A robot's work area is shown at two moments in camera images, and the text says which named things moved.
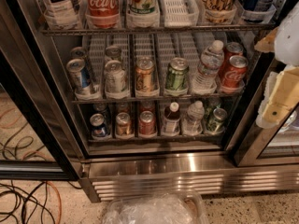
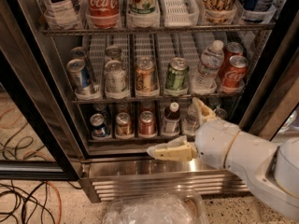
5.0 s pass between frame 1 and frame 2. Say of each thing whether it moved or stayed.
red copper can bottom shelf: stayed
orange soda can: stayed
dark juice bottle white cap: stayed
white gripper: moved
